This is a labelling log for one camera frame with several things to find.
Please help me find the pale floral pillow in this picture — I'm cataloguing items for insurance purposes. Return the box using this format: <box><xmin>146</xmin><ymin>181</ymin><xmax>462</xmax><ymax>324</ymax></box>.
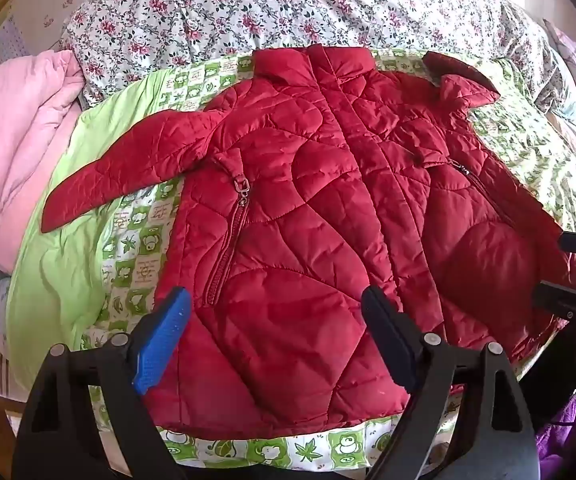
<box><xmin>542</xmin><ymin>19</ymin><xmax>576</xmax><ymax>135</ymax></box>

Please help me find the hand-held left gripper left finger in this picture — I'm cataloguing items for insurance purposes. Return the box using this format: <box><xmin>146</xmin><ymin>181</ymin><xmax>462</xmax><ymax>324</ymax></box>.
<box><xmin>12</xmin><ymin>287</ymin><xmax>192</xmax><ymax>480</ymax></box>

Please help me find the red quilted jacket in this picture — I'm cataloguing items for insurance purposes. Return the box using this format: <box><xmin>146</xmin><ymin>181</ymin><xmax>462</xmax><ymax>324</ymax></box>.
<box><xmin>40</xmin><ymin>44</ymin><xmax>576</xmax><ymax>441</ymax></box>

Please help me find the green cartoon print blanket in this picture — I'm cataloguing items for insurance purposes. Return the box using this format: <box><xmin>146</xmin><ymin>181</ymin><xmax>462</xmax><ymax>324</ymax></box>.
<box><xmin>6</xmin><ymin>49</ymin><xmax>576</xmax><ymax>475</ymax></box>

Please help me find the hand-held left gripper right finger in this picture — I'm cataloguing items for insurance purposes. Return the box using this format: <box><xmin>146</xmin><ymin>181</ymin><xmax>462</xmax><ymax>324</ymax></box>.
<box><xmin>361</xmin><ymin>285</ymin><xmax>540</xmax><ymax>480</ymax></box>

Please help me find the floral print quilt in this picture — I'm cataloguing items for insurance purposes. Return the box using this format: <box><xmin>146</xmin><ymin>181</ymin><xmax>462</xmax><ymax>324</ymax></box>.
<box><xmin>59</xmin><ymin>0</ymin><xmax>561</xmax><ymax>111</ymax></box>

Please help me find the purple cloth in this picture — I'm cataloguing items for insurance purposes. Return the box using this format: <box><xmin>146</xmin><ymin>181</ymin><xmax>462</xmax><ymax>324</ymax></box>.
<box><xmin>535</xmin><ymin>390</ymin><xmax>576</xmax><ymax>466</ymax></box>

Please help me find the pink blanket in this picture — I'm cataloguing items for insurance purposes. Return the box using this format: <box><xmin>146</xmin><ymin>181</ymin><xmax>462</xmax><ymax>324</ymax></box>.
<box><xmin>0</xmin><ymin>50</ymin><xmax>86</xmax><ymax>291</ymax></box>

